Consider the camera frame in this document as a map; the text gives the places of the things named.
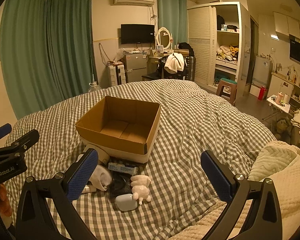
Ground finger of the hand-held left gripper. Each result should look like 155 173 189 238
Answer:
0 129 40 159
0 123 12 143

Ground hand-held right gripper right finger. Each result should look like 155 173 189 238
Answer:
200 150 283 240

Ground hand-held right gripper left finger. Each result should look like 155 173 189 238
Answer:
15 148 99 240

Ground white sock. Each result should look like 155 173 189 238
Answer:
86 164 113 192

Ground white tape roll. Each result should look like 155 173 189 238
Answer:
77 144 111 167

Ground black round case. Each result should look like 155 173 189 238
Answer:
107 172 134 198

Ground white medicine packet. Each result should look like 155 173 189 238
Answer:
108 162 138 176

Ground light blue earbuds case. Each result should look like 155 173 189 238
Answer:
115 193 138 212

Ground white plush toy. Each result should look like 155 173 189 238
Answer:
130 175 152 206

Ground brown cardboard box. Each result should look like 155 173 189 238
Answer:
75 95 161 164

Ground person's left hand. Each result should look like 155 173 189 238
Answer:
0 183 12 214

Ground checked bed blanket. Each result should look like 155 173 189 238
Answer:
5 79 278 240

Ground pale green pillow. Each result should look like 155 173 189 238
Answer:
247 141 298 182

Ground cream fleece blanket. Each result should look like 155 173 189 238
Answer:
185 140 300 240

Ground clear water bottle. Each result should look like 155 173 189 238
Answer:
88 81 103 93

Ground large green curtain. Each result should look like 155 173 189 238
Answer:
0 0 98 111

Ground plastic stool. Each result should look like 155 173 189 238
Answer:
216 78 238 105

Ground white folding table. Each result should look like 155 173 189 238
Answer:
262 94 292 123

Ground white suitcase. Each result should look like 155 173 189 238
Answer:
107 64 128 87

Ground white kitchen cabinet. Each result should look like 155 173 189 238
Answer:
266 72 294 100

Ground dark suitcase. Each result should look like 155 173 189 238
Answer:
182 55 196 82

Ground white storage shelf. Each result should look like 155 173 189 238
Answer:
289 82 300 110

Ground black chair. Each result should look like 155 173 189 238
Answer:
142 57 188 82

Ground silver fridge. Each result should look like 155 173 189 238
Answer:
122 52 150 83

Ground white towel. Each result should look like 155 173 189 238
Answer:
164 53 185 73

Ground vanity desk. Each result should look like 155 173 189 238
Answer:
149 52 175 73

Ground black bag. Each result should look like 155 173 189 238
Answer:
178 42 194 57

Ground white wardrobe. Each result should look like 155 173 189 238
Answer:
187 2 250 88

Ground white oval vanity mirror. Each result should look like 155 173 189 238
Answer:
156 27 173 52

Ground narrow green curtain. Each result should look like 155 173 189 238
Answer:
157 0 188 47

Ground black wall television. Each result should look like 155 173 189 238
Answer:
121 24 155 45

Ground white wall cabinets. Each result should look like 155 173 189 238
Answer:
273 11 300 40

